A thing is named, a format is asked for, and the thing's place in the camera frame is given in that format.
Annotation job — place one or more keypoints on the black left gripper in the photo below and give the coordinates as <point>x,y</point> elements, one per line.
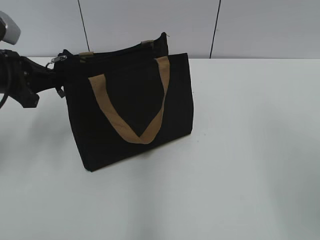
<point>14,73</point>

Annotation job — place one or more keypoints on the black tote bag tan handles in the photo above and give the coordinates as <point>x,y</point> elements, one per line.
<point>123,103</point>

